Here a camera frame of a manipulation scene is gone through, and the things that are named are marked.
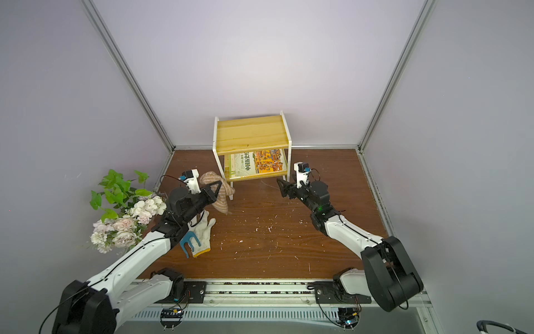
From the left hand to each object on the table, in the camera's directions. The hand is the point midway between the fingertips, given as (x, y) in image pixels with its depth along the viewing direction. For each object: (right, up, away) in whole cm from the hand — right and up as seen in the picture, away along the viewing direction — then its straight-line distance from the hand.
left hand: (223, 181), depth 77 cm
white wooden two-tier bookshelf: (+12, +13, -1) cm, 17 cm away
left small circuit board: (-18, -49, -5) cm, 52 cm away
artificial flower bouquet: (-26, -8, -15) cm, 31 cm away
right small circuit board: (+46, -47, -7) cm, 66 cm away
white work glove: (-11, -21, +9) cm, 26 cm away
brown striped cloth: (-1, -8, 0) cm, 8 cm away
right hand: (+25, +4, +3) cm, 26 cm away
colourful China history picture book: (+12, +7, +14) cm, 20 cm away
